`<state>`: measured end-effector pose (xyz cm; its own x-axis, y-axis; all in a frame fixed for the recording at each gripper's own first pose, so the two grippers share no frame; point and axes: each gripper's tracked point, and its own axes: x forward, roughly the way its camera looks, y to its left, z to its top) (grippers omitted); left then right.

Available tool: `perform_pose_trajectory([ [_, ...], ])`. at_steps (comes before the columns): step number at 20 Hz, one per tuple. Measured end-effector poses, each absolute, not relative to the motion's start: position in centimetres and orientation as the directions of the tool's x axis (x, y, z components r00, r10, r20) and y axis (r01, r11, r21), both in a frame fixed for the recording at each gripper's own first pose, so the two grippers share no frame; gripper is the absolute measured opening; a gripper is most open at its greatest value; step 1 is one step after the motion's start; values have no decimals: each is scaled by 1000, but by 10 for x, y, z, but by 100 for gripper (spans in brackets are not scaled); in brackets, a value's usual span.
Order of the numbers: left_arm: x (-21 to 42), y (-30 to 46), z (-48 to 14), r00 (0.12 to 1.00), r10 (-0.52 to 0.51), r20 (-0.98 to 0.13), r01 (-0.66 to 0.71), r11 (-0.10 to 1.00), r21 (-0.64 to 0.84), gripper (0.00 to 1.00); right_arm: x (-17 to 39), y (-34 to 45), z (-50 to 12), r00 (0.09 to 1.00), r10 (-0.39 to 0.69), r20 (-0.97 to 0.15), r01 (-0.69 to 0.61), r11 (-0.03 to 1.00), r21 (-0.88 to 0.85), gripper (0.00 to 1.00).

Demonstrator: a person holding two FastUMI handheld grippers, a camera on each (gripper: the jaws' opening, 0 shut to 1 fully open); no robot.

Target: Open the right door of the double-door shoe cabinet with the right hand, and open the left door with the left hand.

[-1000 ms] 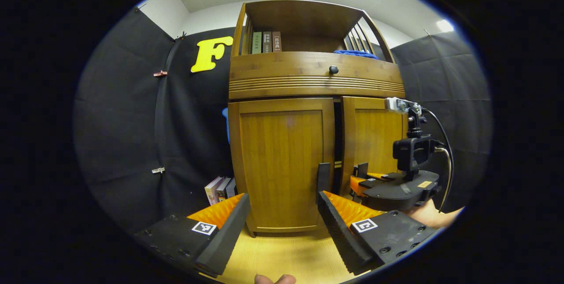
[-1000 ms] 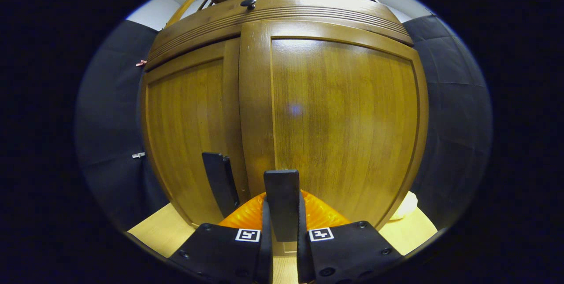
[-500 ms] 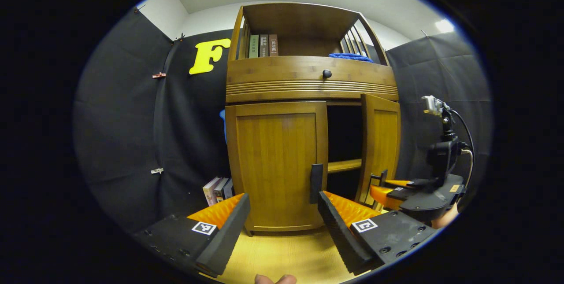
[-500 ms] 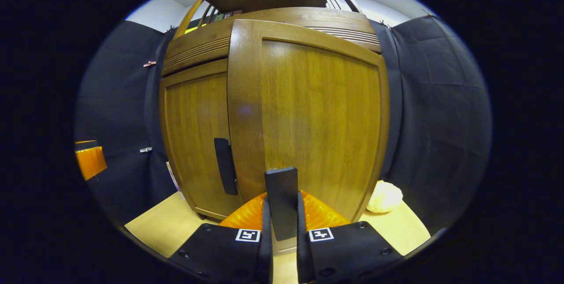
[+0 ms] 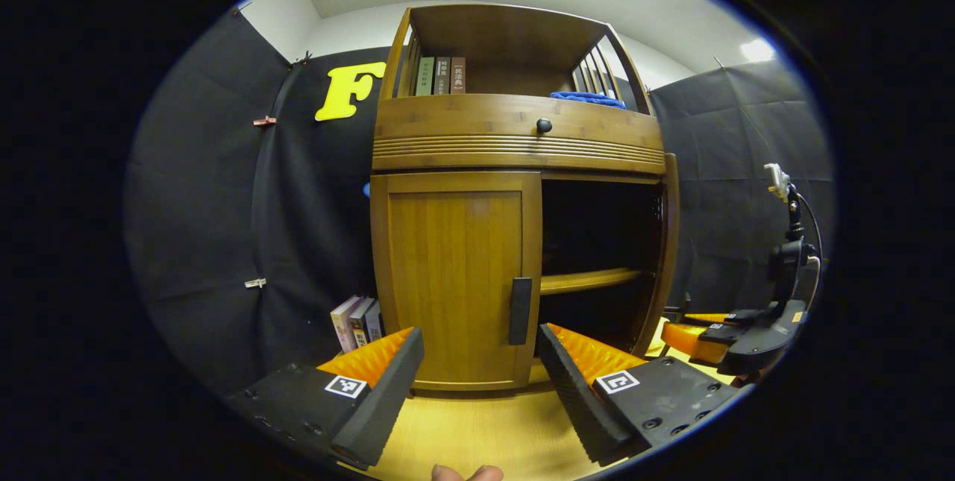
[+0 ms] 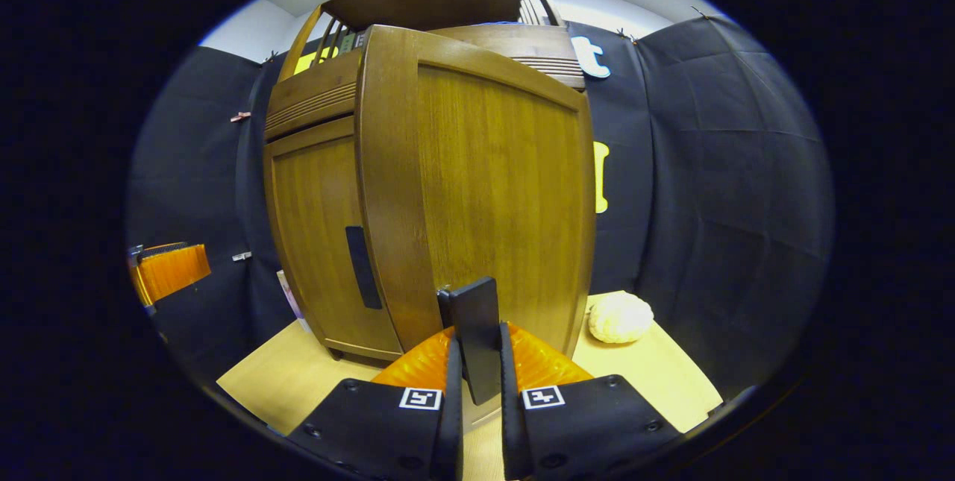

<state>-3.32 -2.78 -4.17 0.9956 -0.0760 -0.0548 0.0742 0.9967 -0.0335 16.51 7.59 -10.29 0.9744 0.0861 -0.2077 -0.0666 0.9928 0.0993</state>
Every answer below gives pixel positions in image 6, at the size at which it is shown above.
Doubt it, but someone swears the white printed packet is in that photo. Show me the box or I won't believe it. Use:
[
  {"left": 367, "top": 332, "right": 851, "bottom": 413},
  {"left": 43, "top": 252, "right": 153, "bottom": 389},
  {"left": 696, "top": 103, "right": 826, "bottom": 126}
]
[{"left": 277, "top": 269, "right": 304, "bottom": 320}]

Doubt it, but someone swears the cream fluffy ball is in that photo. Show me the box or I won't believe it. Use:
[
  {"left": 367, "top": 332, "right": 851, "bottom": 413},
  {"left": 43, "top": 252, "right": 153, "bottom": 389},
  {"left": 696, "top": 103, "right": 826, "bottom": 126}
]
[{"left": 587, "top": 292, "right": 655, "bottom": 345}]

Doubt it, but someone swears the black door handle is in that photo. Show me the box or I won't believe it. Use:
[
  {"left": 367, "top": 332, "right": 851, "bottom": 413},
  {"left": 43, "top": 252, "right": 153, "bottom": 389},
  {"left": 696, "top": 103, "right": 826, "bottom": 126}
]
[
  {"left": 345, "top": 226, "right": 383, "bottom": 310},
  {"left": 437, "top": 277, "right": 502, "bottom": 406}
]

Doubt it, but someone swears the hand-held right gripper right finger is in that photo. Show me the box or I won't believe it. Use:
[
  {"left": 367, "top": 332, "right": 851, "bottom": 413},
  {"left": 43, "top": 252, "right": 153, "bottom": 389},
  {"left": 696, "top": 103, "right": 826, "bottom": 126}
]
[{"left": 498, "top": 321, "right": 683, "bottom": 481}]

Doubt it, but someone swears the wooden drawer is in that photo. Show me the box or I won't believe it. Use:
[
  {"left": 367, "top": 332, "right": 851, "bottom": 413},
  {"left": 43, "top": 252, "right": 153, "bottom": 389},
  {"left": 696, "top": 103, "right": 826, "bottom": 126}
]
[{"left": 265, "top": 22, "right": 586, "bottom": 141}]

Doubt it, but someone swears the wooden shoe cabinet door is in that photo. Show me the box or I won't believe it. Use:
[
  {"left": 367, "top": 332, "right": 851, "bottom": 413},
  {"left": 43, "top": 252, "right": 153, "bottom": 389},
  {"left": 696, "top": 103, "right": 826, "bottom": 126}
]
[
  {"left": 263, "top": 117, "right": 404, "bottom": 362},
  {"left": 354, "top": 24, "right": 598, "bottom": 430}
]

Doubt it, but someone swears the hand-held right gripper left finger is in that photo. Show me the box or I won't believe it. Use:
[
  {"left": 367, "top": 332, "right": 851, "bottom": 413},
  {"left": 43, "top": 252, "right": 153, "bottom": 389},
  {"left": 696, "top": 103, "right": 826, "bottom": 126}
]
[{"left": 287, "top": 324, "right": 465, "bottom": 481}]

